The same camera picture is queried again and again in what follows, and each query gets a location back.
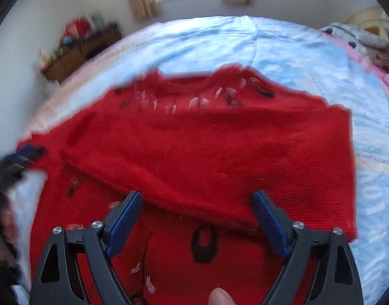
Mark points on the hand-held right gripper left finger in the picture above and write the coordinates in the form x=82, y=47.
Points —
x=124, y=219

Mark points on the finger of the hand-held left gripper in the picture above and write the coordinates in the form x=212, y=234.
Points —
x=31, y=152

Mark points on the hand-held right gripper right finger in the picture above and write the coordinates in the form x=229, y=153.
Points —
x=270, y=225

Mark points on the red knitted sweater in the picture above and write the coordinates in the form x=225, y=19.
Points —
x=197, y=149

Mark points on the person's left hand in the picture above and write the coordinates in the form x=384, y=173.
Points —
x=5, y=228

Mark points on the person's right hand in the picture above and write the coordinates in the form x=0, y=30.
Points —
x=221, y=297

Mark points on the wooden cabinet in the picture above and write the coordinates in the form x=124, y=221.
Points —
x=83, y=50

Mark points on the red object on cabinet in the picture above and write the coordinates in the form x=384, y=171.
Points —
x=76, y=30

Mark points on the blue polka dot bed sheet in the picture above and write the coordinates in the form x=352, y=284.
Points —
x=308, y=57

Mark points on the grey fuzzy pillow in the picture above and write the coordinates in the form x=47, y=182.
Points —
x=353, y=36

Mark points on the cream wooden headboard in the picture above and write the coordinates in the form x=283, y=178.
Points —
x=372, y=19

